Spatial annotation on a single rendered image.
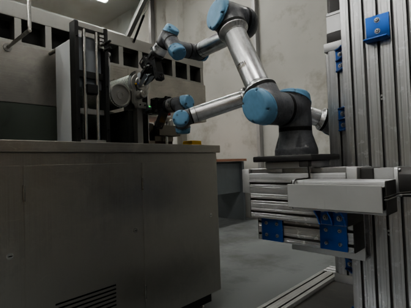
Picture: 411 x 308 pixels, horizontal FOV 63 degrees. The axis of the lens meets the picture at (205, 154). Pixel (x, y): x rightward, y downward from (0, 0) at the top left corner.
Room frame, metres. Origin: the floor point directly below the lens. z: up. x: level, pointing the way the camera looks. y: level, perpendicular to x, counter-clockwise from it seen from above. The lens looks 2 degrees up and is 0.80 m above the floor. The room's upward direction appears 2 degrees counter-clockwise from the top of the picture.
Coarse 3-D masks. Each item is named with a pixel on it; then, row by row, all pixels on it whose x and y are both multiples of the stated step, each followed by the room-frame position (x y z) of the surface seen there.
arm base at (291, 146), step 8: (280, 128) 1.18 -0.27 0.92; (288, 128) 1.15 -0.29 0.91; (296, 128) 1.14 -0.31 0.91; (304, 128) 1.14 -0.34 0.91; (280, 136) 1.18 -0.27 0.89; (288, 136) 1.15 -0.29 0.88; (296, 136) 1.13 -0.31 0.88; (304, 136) 1.13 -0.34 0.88; (312, 136) 1.15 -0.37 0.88; (280, 144) 1.16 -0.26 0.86; (288, 144) 1.14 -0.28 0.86; (296, 144) 1.13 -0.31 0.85; (304, 144) 1.13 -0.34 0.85; (312, 144) 1.14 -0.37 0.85; (280, 152) 1.16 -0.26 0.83; (288, 152) 1.13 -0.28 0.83; (296, 152) 1.12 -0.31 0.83; (304, 152) 1.12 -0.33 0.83; (312, 152) 1.13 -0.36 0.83
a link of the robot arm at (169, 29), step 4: (168, 24) 1.59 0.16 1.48; (164, 28) 1.60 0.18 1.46; (168, 28) 1.58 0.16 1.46; (172, 28) 1.58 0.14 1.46; (176, 28) 1.62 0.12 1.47; (164, 32) 1.60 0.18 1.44; (168, 32) 1.59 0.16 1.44; (172, 32) 1.59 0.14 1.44; (176, 32) 1.60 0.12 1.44; (160, 36) 1.62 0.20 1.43; (164, 36) 1.59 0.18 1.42; (160, 40) 1.62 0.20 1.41; (164, 40) 1.59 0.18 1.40; (160, 44) 1.63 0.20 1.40; (164, 48) 1.64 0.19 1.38
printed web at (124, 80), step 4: (108, 68) 1.69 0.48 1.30; (116, 80) 1.89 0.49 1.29; (120, 80) 1.84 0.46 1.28; (124, 80) 1.81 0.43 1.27; (112, 84) 1.89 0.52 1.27; (124, 84) 1.80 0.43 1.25; (80, 88) 1.60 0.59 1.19; (128, 88) 1.78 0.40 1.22; (80, 92) 1.60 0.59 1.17; (80, 96) 1.60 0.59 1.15; (88, 96) 1.83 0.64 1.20; (92, 96) 1.80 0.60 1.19; (80, 100) 1.60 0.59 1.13; (88, 100) 1.83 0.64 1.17; (92, 100) 1.80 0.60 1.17; (80, 104) 1.60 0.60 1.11; (88, 104) 1.84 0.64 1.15; (92, 104) 1.81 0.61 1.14; (112, 104) 1.72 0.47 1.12; (92, 108) 1.84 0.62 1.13; (112, 108) 1.76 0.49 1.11; (116, 108) 1.76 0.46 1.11
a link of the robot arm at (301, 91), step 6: (282, 90) 1.16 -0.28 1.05; (288, 90) 1.14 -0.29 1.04; (294, 90) 1.14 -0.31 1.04; (300, 90) 1.14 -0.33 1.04; (294, 96) 1.13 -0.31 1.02; (300, 96) 1.14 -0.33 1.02; (306, 96) 1.14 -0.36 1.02; (294, 102) 1.11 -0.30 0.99; (300, 102) 1.13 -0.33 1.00; (306, 102) 1.15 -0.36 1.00; (294, 108) 1.11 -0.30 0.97; (300, 108) 1.12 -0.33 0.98; (306, 108) 1.14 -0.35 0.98; (294, 114) 1.11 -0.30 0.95; (300, 114) 1.13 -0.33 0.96; (306, 114) 1.14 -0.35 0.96; (294, 120) 1.14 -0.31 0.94; (300, 120) 1.14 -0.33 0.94; (306, 120) 1.14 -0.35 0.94; (282, 126) 1.17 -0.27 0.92
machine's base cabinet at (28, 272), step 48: (0, 192) 1.08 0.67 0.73; (48, 192) 1.19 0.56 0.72; (96, 192) 1.33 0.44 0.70; (144, 192) 1.50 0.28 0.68; (192, 192) 1.72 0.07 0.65; (0, 240) 1.08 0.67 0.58; (48, 240) 1.19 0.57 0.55; (96, 240) 1.32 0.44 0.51; (144, 240) 1.49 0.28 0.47; (192, 240) 1.71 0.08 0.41; (0, 288) 1.07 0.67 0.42; (48, 288) 1.18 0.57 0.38; (96, 288) 1.32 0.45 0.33; (144, 288) 1.49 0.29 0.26; (192, 288) 1.71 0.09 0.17
